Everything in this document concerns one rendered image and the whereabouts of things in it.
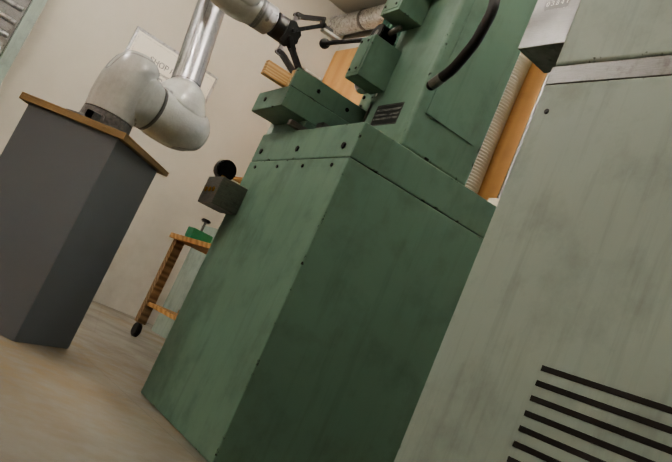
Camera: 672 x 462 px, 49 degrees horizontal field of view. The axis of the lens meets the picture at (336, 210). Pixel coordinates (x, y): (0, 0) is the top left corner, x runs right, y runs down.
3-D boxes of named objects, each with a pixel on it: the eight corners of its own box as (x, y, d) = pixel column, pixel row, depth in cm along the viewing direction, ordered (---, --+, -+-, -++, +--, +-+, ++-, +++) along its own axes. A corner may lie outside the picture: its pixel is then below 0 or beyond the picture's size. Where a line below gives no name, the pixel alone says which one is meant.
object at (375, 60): (370, 95, 193) (387, 56, 195) (384, 92, 187) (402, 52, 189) (342, 76, 189) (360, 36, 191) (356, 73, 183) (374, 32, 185)
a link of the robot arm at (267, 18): (268, -5, 206) (285, 7, 209) (257, 0, 214) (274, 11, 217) (254, 23, 205) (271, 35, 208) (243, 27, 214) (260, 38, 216)
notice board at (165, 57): (189, 136, 498) (218, 78, 506) (189, 136, 497) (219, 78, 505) (104, 87, 464) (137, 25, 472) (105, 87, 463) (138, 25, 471)
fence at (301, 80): (447, 187, 222) (454, 171, 223) (450, 187, 220) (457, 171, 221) (288, 85, 195) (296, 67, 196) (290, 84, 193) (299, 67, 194)
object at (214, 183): (220, 213, 212) (232, 188, 213) (236, 215, 201) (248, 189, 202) (195, 200, 208) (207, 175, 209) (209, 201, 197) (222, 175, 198)
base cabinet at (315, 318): (273, 440, 219) (366, 227, 232) (376, 519, 168) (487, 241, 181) (138, 391, 199) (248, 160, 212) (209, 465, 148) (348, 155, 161)
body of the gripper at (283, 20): (270, 34, 209) (296, 51, 213) (283, 8, 210) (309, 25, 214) (261, 36, 215) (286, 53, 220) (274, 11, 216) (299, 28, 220)
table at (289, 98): (388, 202, 246) (395, 186, 247) (443, 205, 220) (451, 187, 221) (237, 112, 219) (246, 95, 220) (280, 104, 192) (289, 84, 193)
